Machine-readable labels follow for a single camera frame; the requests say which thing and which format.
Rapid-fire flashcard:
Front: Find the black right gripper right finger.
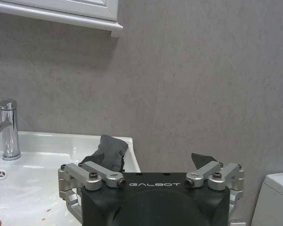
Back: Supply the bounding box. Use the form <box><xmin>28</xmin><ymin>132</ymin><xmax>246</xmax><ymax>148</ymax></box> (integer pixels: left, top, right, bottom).
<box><xmin>185</xmin><ymin>153</ymin><xmax>246</xmax><ymax>214</ymax></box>

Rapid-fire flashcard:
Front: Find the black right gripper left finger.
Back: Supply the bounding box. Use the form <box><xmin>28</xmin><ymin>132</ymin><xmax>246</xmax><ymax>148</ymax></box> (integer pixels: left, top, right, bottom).
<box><xmin>58</xmin><ymin>152</ymin><xmax>127</xmax><ymax>221</ymax></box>

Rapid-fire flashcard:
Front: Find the dark grey towel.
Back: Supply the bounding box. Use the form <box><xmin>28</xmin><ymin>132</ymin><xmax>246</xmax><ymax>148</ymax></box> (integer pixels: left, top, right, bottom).
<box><xmin>78</xmin><ymin>134</ymin><xmax>127</xmax><ymax>174</ymax></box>

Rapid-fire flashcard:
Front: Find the white ceramic washbasin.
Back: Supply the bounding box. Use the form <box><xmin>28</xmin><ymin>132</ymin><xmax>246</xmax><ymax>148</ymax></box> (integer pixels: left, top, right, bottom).
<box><xmin>0</xmin><ymin>130</ymin><xmax>142</xmax><ymax>226</ymax></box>

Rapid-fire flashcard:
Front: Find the white toilet tank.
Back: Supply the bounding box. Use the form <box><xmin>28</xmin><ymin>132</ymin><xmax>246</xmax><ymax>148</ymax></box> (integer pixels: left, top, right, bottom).
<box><xmin>258</xmin><ymin>172</ymin><xmax>283</xmax><ymax>226</ymax></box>

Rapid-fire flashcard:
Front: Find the chrome faucet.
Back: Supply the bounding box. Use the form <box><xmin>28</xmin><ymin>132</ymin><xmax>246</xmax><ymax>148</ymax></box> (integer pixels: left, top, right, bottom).
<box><xmin>0</xmin><ymin>98</ymin><xmax>22</xmax><ymax>161</ymax></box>

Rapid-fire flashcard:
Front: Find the white wall cabinet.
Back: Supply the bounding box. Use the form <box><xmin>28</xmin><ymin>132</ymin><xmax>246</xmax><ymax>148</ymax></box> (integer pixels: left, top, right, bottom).
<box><xmin>0</xmin><ymin>0</ymin><xmax>124</xmax><ymax>38</ymax></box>

